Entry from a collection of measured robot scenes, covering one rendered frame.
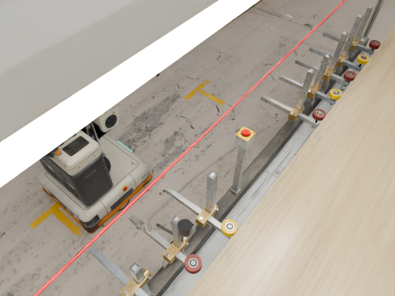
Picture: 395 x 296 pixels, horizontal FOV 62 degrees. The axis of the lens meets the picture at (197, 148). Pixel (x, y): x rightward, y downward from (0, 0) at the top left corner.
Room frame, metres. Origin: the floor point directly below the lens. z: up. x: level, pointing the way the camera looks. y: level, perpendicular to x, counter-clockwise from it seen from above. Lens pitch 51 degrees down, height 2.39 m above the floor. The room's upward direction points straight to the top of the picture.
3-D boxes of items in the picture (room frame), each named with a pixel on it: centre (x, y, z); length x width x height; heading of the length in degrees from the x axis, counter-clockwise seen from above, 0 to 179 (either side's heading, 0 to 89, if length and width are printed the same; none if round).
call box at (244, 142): (1.04, -0.23, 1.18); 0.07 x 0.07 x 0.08; 52
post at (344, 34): (2.01, -1.00, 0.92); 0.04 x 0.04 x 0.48; 52
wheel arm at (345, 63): (2.21, -1.09, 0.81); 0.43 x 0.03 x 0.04; 52
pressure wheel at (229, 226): (0.71, -0.16, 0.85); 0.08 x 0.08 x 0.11
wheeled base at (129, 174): (1.49, 0.82, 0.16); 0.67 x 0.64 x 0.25; 141
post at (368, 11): (2.40, -1.31, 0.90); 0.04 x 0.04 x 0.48; 52
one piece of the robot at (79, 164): (1.41, 0.88, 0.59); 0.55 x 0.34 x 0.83; 51
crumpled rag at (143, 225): (0.73, 0.26, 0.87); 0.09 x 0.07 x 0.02; 52
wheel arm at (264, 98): (1.62, -0.62, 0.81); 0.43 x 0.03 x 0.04; 52
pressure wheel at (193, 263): (0.53, 0.02, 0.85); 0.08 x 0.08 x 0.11
